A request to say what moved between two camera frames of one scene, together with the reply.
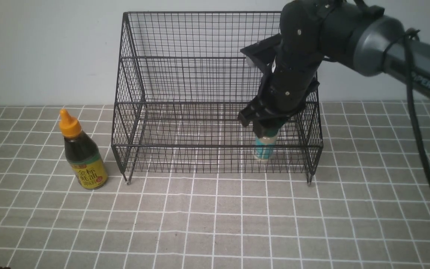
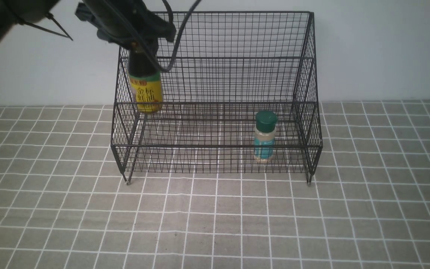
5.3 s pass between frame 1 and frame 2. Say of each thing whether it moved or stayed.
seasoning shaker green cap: stayed
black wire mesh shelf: stayed
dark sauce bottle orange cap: moved
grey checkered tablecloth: stayed
